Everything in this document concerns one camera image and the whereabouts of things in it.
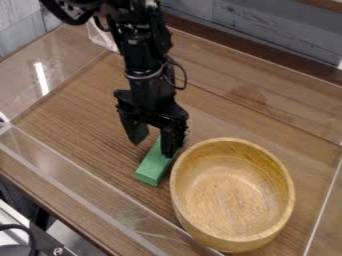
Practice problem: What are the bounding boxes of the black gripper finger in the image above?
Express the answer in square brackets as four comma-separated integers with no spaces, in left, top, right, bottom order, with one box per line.
[160,124,188,158]
[119,112,150,145]

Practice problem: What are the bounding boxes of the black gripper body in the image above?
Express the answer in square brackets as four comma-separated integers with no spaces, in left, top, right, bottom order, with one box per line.
[112,69,191,133]

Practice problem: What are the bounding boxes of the green rectangular block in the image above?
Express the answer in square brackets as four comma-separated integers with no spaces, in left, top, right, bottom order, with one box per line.
[135,138,180,187]

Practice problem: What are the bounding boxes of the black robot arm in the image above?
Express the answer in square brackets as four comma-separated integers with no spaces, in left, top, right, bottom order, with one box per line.
[39,0,188,157]

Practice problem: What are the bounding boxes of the brown wooden bowl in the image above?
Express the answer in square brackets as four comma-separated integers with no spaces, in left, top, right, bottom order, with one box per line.
[170,137,295,253]

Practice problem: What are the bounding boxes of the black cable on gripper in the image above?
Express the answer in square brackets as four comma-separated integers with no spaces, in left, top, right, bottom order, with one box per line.
[162,56,190,91]

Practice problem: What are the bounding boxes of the clear acrylic tray wall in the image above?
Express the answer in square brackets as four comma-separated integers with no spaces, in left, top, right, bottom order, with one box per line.
[0,118,223,256]

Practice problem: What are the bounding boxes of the clear acrylic corner bracket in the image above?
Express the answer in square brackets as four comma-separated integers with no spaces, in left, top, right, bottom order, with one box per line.
[87,20,119,53]

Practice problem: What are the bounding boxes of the black metal mount plate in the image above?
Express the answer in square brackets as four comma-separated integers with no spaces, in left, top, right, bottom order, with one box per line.
[28,223,76,256]

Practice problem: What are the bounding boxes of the black cable lower left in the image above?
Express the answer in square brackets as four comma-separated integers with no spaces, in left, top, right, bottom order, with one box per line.
[0,222,37,256]

